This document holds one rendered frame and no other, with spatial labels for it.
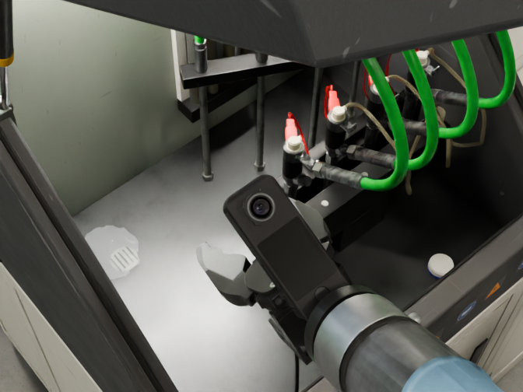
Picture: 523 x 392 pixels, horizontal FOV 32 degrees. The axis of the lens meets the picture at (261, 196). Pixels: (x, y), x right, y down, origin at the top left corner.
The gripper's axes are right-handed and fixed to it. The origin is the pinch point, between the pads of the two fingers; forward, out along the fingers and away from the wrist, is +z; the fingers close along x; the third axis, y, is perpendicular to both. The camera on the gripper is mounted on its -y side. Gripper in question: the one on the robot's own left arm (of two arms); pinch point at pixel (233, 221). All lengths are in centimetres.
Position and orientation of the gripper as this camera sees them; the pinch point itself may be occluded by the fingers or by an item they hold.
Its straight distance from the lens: 84.7
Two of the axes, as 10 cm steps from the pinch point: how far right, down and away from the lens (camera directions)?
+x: 7.8, -6.0, 1.6
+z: -4.3, -3.3, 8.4
